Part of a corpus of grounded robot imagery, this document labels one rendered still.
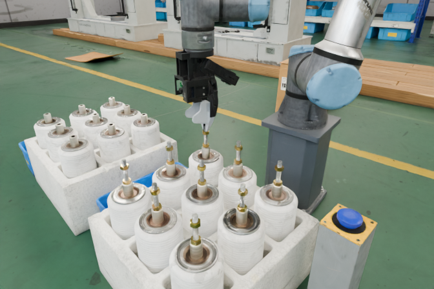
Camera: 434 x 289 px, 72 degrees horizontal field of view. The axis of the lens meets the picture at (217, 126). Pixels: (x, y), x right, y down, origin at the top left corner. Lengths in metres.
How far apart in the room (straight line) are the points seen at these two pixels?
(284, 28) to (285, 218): 2.06
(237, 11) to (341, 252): 0.50
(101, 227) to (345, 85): 0.64
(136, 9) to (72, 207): 3.13
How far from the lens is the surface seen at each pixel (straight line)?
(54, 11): 7.32
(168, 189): 0.74
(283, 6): 2.58
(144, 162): 1.02
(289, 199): 0.69
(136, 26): 3.85
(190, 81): 0.68
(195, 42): 0.68
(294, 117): 0.89
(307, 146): 0.90
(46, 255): 1.02
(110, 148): 0.98
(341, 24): 0.74
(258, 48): 2.65
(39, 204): 1.22
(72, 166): 0.96
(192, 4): 0.67
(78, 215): 1.00
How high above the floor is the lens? 0.67
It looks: 25 degrees down
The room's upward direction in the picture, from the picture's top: straight up
